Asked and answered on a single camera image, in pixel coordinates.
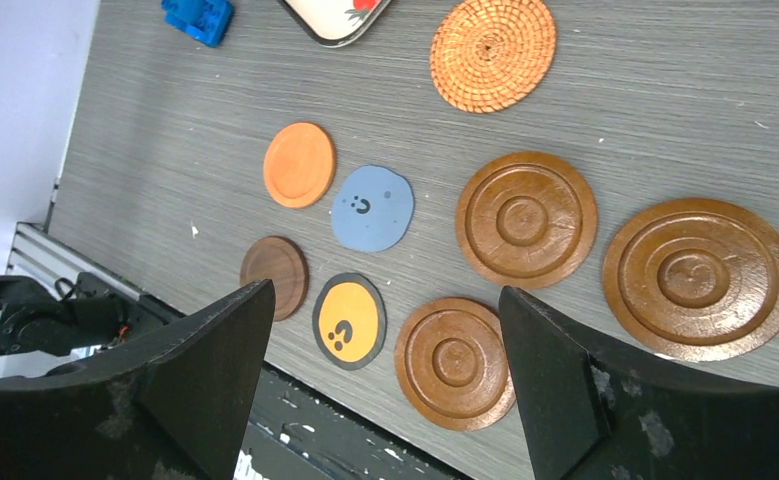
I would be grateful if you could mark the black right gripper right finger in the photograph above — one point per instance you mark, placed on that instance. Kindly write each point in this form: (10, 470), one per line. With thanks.
(595, 407)

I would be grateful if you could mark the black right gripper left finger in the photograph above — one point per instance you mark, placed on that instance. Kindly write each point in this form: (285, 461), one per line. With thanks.
(172, 404)

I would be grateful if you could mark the brown grooved wooden coaster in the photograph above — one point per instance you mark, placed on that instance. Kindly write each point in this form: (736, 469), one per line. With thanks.
(451, 364)

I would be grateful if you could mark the dark brown wooden coaster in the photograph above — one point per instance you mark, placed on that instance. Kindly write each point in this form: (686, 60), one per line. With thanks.
(280, 260)

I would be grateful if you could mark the plain orange round coaster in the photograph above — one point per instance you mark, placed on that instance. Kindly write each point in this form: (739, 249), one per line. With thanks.
(299, 165)

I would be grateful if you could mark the blue smiley foam coaster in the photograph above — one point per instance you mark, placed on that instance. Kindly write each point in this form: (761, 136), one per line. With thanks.
(373, 209)

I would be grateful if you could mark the woven orange rattan coaster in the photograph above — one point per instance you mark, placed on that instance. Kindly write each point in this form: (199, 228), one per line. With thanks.
(486, 56)

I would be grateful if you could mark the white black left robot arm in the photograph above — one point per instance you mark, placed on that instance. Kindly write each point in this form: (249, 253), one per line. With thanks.
(44, 327)

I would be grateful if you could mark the orange black-rimmed coaster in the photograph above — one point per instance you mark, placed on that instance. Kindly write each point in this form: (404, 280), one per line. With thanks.
(349, 321)

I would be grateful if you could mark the blue toy car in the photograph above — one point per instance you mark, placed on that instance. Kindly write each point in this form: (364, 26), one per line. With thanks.
(205, 21)

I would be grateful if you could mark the white serving tray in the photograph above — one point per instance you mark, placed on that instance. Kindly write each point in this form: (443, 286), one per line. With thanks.
(334, 23)

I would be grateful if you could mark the aluminium table edge rail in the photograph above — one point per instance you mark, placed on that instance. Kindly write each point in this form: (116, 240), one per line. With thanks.
(57, 267)

